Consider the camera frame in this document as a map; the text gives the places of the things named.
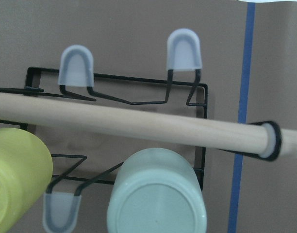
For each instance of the light green plastic cup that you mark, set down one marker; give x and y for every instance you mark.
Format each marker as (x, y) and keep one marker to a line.
(156, 191)

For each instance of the yellow plastic cup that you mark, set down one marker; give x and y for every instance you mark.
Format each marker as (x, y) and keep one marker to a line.
(26, 169)

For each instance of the black wire cup rack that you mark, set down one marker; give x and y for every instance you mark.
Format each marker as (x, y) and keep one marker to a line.
(262, 140)

